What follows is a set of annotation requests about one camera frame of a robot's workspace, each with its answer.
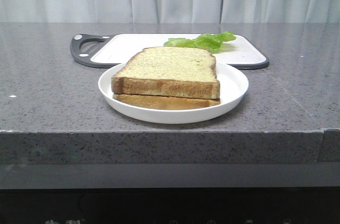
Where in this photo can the bread slice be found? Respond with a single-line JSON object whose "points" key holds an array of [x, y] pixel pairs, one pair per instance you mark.
{"points": [[169, 71], [165, 102]]}

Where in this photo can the green lettuce leaf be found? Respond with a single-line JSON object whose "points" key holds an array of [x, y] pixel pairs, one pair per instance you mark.
{"points": [[207, 41]]}

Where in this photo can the white round plate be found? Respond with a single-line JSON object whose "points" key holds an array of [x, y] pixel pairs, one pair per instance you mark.
{"points": [[233, 86]]}

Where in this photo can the white cutting board grey rim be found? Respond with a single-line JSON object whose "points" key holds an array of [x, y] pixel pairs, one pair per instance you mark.
{"points": [[108, 51]]}

